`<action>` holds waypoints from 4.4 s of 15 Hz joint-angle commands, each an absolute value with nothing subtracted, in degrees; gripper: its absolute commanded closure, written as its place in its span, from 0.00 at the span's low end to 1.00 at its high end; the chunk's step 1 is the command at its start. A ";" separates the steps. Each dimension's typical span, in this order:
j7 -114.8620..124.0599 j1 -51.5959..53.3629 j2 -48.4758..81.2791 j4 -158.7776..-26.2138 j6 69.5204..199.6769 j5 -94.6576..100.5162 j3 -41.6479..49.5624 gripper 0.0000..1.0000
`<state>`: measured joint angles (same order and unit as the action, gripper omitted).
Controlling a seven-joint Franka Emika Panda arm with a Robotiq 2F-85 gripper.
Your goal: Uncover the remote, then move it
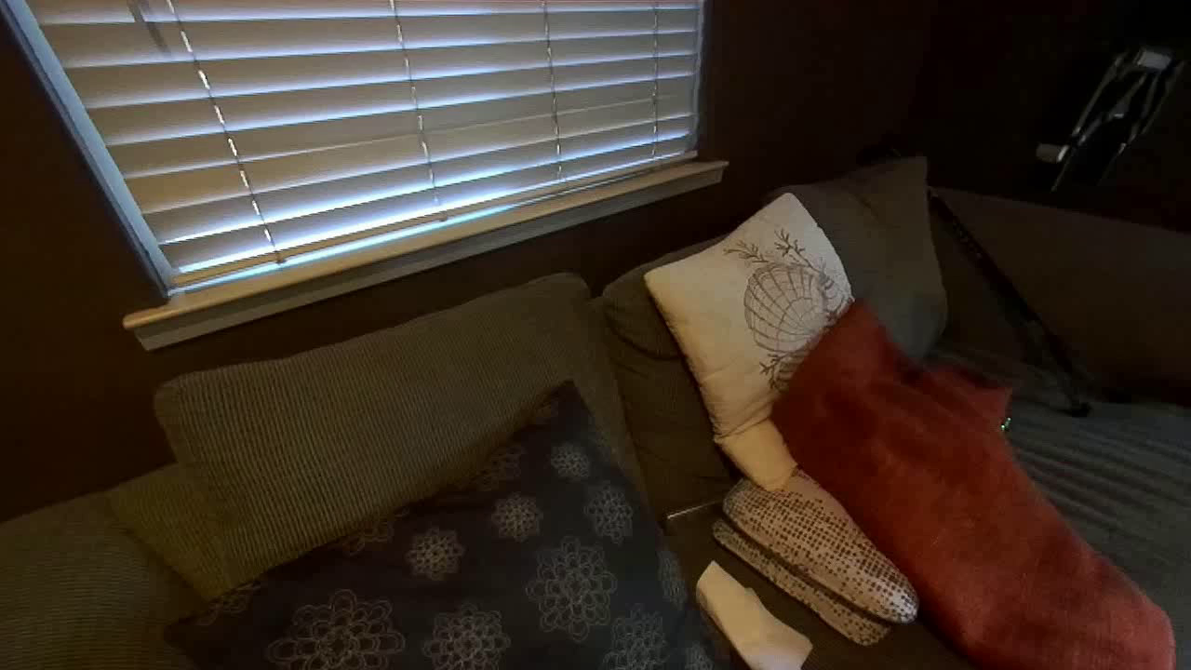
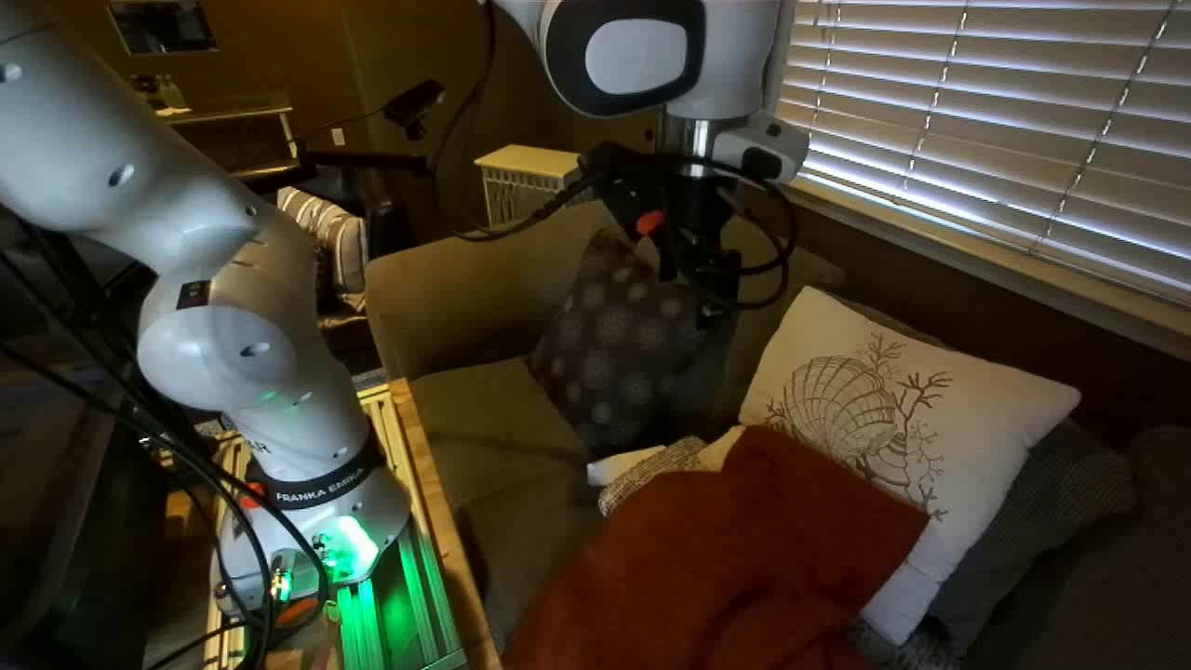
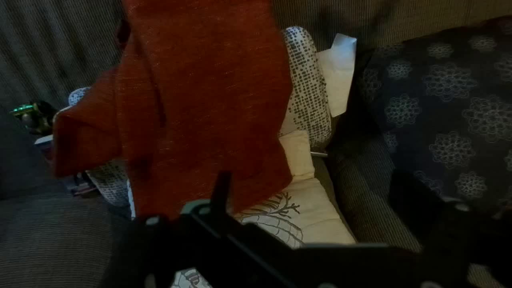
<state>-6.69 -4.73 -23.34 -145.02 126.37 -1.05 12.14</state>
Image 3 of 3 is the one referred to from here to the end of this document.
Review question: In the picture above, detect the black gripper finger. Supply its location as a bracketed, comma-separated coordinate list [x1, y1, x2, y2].
[209, 172, 230, 213]

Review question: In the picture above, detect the white paper sheet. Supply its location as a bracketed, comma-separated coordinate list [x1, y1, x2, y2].
[316, 34, 356, 117]

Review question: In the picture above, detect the white pillow with tree print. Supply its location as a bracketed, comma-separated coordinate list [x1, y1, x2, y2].
[236, 132, 355, 248]

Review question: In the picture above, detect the speckled black white cushion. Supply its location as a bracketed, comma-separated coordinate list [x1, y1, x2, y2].
[281, 26, 332, 151]

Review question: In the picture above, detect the dark blue floral pillow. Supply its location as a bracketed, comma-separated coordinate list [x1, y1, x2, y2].
[358, 16, 512, 218]

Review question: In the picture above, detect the grey green sofa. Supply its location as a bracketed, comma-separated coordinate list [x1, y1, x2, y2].
[0, 0, 512, 288]

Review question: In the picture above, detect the red orange blanket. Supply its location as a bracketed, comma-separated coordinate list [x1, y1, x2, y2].
[52, 0, 291, 220]

